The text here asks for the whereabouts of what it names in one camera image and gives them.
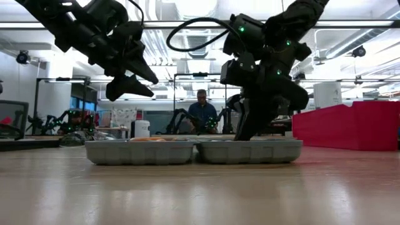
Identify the grey-blue plastic tool case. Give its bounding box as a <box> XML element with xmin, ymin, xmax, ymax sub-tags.
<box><xmin>84</xmin><ymin>134</ymin><xmax>303</xmax><ymax>166</ymax></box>

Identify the black robot station frame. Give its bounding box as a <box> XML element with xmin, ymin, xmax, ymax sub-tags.
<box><xmin>156</xmin><ymin>72</ymin><xmax>235</xmax><ymax>136</ymax></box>
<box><xmin>26</xmin><ymin>76</ymin><xmax>92</xmax><ymax>136</ymax></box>

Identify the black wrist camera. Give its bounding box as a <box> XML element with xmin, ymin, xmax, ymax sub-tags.
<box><xmin>82</xmin><ymin>0</ymin><xmax>129</xmax><ymax>35</ymax></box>
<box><xmin>222</xmin><ymin>12</ymin><xmax>267</xmax><ymax>57</ymax></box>

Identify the dark desk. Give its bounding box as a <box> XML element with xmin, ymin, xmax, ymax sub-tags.
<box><xmin>271</xmin><ymin>115</ymin><xmax>295</xmax><ymax>138</ymax></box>

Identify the white air purifier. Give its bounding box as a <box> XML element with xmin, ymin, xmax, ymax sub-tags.
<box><xmin>130</xmin><ymin>119</ymin><xmax>151</xmax><ymax>140</ymax></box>

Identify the grey office chair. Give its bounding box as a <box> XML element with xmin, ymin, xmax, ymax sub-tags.
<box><xmin>0</xmin><ymin>99</ymin><xmax>29</xmax><ymax>141</ymax></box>

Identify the person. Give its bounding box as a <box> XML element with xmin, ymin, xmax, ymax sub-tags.
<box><xmin>188</xmin><ymin>89</ymin><xmax>219</xmax><ymax>134</ymax></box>

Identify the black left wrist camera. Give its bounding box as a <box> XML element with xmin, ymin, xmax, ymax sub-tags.
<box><xmin>82</xmin><ymin>0</ymin><xmax>129</xmax><ymax>35</ymax></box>

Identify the black robot with green lights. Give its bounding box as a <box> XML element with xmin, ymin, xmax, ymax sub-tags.
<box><xmin>27</xmin><ymin>107</ymin><xmax>97</xmax><ymax>135</ymax></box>

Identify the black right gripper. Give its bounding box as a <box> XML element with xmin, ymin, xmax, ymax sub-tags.
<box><xmin>220</xmin><ymin>40</ymin><xmax>313</xmax><ymax>141</ymax></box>

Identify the white numbered pillar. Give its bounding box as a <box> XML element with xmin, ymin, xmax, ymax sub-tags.
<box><xmin>312</xmin><ymin>81</ymin><xmax>344</xmax><ymax>110</ymax></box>

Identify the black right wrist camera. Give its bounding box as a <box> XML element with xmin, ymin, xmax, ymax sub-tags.
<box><xmin>222</xmin><ymin>12</ymin><xmax>267</xmax><ymax>57</ymax></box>

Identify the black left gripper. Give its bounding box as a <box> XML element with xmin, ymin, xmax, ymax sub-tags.
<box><xmin>89</xmin><ymin>21</ymin><xmax>159</xmax><ymax>102</ymax></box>

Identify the silver ceiling duct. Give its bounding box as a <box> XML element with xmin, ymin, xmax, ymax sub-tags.
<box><xmin>173</xmin><ymin>0</ymin><xmax>221</xmax><ymax>61</ymax></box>

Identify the grey crumpled heap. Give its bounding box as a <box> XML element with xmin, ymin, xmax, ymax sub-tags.
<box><xmin>59</xmin><ymin>130</ymin><xmax>116</xmax><ymax>147</ymax></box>

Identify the red bin wall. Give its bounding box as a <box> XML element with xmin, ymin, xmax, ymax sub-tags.
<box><xmin>291</xmin><ymin>100</ymin><xmax>400</xmax><ymax>153</ymax></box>

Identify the black aluminium table frame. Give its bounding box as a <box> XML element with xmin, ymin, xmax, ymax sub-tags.
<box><xmin>0</xmin><ymin>135</ymin><xmax>87</xmax><ymax>153</ymax></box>

